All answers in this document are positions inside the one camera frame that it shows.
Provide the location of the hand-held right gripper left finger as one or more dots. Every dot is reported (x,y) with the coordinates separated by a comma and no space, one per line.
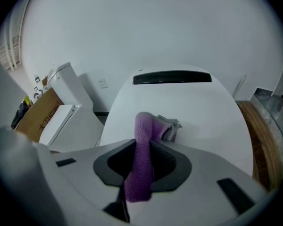
(85,178)

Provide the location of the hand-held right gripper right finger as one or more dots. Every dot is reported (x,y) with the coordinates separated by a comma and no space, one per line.
(202,173)

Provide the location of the purple and grey cleaning cloth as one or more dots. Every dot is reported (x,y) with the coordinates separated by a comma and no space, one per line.
(142,154)

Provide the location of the white toilet lid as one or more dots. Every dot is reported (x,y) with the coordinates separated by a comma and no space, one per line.
(184,107)

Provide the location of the white toilet with square tank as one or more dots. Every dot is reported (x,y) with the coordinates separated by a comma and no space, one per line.
(68,95)

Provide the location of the round wooden platform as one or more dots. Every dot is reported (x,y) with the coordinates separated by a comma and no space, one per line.
(259,135)

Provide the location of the large brown cardboard box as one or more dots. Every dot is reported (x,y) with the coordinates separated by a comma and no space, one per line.
(42,112)

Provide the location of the white wall socket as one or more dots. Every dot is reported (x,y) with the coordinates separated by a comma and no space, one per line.
(102,83)

